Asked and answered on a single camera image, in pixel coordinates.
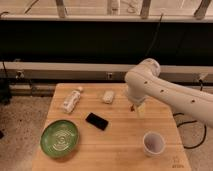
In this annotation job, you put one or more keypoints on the green ribbed plate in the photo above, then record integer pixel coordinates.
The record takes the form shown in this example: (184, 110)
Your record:
(59, 138)

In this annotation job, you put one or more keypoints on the clear plastic bottle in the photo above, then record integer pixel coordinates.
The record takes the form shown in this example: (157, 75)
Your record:
(71, 100)

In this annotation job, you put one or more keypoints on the black rectangular eraser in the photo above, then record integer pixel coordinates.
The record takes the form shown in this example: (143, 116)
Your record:
(97, 121)

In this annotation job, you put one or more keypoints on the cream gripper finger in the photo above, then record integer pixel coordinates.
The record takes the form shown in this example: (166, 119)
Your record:
(141, 110)

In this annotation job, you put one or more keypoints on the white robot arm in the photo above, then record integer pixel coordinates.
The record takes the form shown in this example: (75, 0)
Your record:
(143, 80)

